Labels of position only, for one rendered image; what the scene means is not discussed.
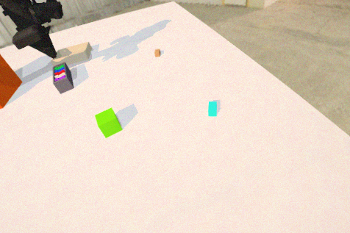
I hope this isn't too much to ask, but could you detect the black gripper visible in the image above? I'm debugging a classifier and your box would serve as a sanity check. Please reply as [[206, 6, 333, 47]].
[[1, 0, 57, 59]]

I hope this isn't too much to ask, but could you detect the small turquoise block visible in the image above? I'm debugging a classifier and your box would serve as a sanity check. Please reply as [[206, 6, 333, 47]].
[[208, 101, 217, 117]]

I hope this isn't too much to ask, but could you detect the lime green cube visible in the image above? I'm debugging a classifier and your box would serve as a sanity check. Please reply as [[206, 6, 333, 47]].
[[95, 108, 123, 137]]

